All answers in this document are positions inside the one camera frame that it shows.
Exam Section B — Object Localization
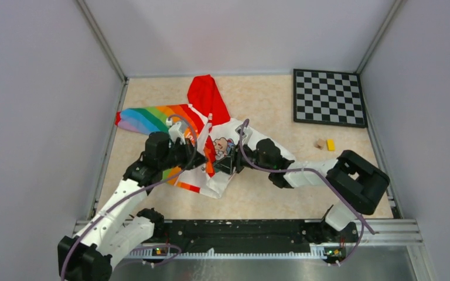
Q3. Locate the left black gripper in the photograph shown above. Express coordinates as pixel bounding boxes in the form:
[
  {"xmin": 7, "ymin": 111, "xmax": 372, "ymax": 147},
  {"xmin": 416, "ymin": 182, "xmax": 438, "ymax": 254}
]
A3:
[{"xmin": 159, "ymin": 138, "xmax": 207, "ymax": 170}]

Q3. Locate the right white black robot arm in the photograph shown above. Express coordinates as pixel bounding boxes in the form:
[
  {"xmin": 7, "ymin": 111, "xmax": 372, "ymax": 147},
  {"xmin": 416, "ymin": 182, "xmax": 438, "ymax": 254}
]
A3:
[{"xmin": 213, "ymin": 125, "xmax": 390, "ymax": 241}]

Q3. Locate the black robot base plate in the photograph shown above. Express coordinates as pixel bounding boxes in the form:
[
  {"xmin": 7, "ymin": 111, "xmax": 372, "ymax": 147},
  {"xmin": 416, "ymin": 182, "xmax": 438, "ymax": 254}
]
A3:
[{"xmin": 128, "ymin": 219, "xmax": 360, "ymax": 255}]

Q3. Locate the black white checkerboard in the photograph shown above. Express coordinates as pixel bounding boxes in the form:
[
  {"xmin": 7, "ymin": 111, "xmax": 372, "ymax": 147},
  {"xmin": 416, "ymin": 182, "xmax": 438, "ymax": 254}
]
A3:
[{"xmin": 292, "ymin": 68, "xmax": 368, "ymax": 128}]

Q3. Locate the rainbow white red hooded jacket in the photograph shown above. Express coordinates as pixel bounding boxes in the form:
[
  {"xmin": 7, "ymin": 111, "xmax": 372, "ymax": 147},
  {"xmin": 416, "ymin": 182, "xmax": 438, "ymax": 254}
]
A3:
[{"xmin": 114, "ymin": 74, "xmax": 298, "ymax": 200}]

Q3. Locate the small wooden block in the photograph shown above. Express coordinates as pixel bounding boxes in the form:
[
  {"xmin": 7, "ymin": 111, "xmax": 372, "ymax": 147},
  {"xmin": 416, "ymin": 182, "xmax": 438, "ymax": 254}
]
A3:
[{"xmin": 313, "ymin": 138, "xmax": 326, "ymax": 150}]

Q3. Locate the aluminium frame rail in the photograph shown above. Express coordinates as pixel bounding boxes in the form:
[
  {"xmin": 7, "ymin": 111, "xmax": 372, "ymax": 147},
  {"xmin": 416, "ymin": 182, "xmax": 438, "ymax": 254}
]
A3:
[{"xmin": 57, "ymin": 214, "xmax": 436, "ymax": 280}]

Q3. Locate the small yellow block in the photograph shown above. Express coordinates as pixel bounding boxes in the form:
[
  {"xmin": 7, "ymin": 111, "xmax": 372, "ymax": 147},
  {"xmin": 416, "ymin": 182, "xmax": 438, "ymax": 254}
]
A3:
[{"xmin": 326, "ymin": 139, "xmax": 336, "ymax": 151}]

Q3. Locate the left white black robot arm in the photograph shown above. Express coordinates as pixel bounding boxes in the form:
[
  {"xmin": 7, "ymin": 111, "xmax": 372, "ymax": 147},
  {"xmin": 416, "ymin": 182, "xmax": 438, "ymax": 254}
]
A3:
[{"xmin": 57, "ymin": 114, "xmax": 206, "ymax": 280}]

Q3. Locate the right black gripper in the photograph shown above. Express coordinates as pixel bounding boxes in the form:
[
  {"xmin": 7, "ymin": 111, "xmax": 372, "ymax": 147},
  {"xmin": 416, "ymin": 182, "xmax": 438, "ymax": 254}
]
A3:
[{"xmin": 213, "ymin": 139, "xmax": 272, "ymax": 174}]

